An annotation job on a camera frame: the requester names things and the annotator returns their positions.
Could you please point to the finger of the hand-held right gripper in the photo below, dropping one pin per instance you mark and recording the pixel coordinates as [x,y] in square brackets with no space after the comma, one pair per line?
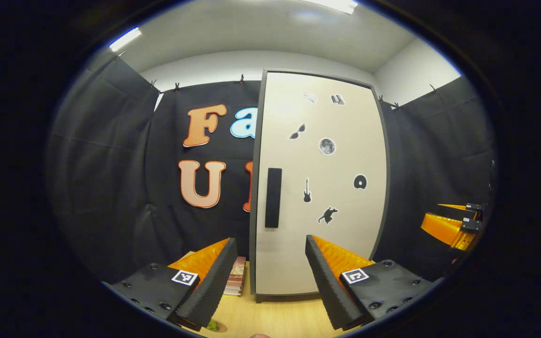
[453,206]
[449,230]

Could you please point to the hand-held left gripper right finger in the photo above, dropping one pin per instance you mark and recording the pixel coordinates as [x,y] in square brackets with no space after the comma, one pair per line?
[322,286]

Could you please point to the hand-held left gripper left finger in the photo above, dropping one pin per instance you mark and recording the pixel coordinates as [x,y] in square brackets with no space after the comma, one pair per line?
[214,286]

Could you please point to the beige cabinet door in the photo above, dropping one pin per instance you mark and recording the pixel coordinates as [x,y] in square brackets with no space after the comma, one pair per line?
[336,253]

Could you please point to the grey cabinet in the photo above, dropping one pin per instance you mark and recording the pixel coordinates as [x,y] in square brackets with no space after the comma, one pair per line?
[253,188]

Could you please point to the black backdrop cloth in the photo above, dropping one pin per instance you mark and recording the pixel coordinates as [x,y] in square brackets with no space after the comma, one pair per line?
[111,188]

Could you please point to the large ceiling light panel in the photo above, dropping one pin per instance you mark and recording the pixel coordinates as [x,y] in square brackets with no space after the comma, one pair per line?
[331,4]

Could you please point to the narrow ceiling light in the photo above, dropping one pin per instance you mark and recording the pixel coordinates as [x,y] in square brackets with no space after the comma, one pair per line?
[125,39]

